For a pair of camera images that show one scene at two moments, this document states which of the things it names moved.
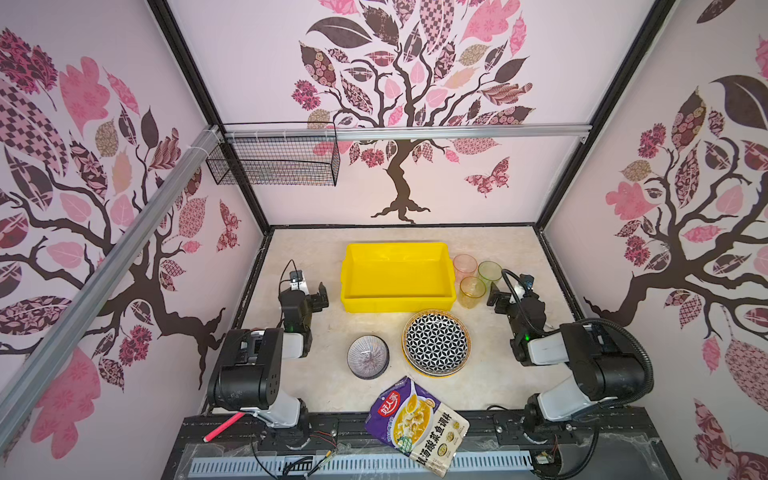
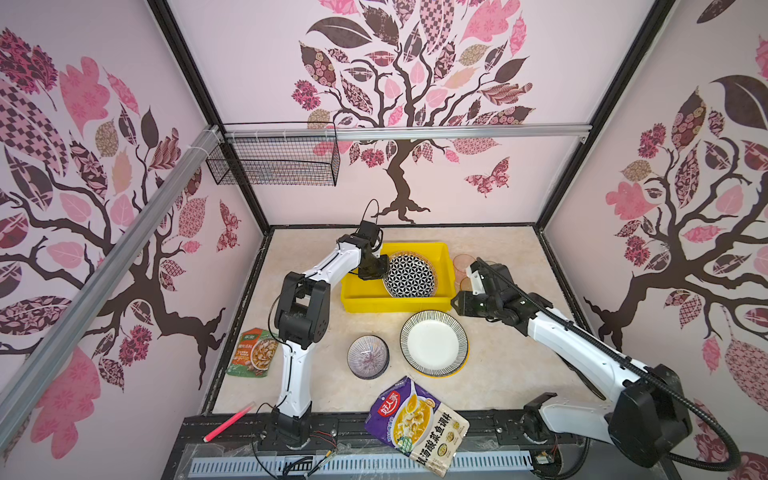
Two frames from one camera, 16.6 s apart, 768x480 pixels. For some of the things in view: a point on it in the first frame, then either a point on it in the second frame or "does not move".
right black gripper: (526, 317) -> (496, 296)
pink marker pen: (223, 426) does not move
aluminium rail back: (405, 132) does not move
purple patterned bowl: (368, 356) does not move
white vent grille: (344, 464) does not move
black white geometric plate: (436, 343) -> (410, 275)
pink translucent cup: (464, 265) does not move
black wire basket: (276, 153) does not move
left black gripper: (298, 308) -> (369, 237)
